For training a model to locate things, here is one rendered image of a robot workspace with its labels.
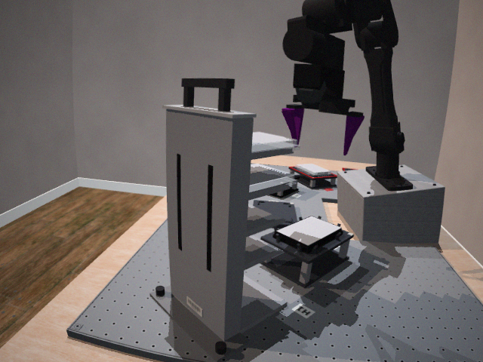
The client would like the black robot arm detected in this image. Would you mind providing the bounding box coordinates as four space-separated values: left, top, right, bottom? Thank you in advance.
283 0 413 191

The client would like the white multi-well plate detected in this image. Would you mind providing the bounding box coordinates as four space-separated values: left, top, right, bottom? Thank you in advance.
251 132 300 152

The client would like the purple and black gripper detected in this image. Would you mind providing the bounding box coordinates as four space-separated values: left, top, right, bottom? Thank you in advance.
281 97 365 155

